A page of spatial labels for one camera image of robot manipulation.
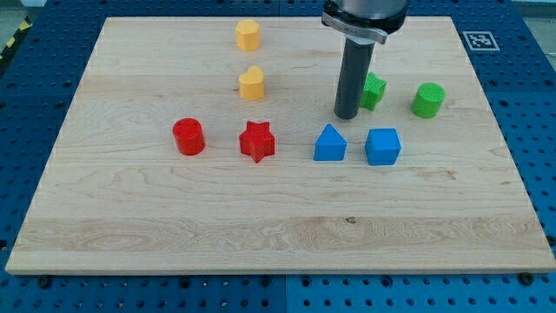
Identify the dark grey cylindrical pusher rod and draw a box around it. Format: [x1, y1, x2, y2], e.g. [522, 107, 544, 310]
[334, 38, 374, 119]

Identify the yellow hexagon block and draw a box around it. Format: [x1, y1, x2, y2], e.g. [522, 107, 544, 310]
[235, 19, 261, 51]

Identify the green star block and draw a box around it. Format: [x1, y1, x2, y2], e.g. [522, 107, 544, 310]
[360, 72, 387, 111]

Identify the green cylinder block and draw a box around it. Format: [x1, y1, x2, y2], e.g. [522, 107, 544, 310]
[411, 82, 446, 118]

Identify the blue cube block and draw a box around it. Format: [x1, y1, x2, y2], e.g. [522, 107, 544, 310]
[365, 128, 401, 166]

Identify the blue triangle house block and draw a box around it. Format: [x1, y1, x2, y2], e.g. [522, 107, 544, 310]
[314, 123, 348, 161]

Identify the yellow heart block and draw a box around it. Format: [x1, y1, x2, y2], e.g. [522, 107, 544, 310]
[238, 66, 265, 100]

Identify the white fiducial marker tag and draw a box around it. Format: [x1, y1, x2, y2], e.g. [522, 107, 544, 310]
[463, 30, 500, 51]

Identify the red star block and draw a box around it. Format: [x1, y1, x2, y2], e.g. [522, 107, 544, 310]
[239, 121, 275, 163]

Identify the red cylinder block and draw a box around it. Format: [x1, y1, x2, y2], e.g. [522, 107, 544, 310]
[172, 117, 205, 156]

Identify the light wooden board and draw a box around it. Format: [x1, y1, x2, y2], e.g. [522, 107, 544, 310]
[6, 17, 555, 276]

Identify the yellow black hazard tape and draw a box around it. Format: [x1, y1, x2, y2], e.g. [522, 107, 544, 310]
[1, 16, 32, 62]

